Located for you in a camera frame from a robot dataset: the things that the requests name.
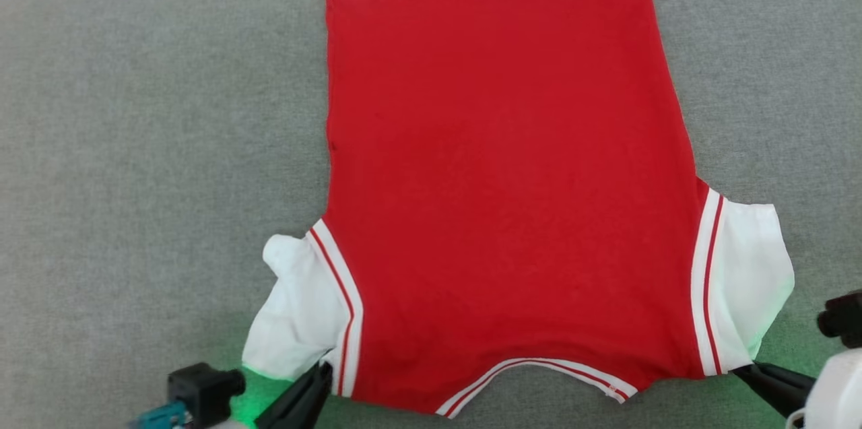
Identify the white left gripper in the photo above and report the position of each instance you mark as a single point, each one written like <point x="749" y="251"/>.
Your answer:
<point x="229" y="425"/>

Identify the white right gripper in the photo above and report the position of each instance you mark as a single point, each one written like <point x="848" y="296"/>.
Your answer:
<point x="838" y="395"/>

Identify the red and white t-shirt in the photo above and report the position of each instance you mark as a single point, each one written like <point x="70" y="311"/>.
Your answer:
<point x="505" y="180"/>

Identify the grey fabric sofa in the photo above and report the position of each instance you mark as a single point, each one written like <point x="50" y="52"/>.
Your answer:
<point x="135" y="146"/>

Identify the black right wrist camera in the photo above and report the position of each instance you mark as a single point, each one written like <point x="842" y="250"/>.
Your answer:
<point x="845" y="318"/>

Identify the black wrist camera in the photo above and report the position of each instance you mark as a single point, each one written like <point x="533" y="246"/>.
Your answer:
<point x="202" y="388"/>
<point x="845" y="318"/>

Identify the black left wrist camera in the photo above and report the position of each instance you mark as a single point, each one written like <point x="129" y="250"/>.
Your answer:
<point x="202" y="388"/>

